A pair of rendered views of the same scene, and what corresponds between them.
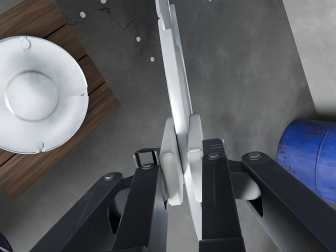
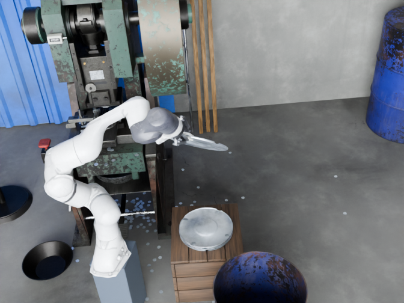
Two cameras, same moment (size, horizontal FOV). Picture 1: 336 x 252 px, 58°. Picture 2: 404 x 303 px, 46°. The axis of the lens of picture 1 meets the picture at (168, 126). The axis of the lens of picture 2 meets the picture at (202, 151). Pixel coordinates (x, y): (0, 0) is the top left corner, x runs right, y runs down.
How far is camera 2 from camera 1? 1.97 m
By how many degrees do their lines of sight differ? 37
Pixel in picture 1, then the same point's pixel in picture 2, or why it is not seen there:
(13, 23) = (177, 221)
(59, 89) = (210, 218)
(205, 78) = (278, 172)
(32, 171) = (237, 246)
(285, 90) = (332, 118)
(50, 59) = (196, 215)
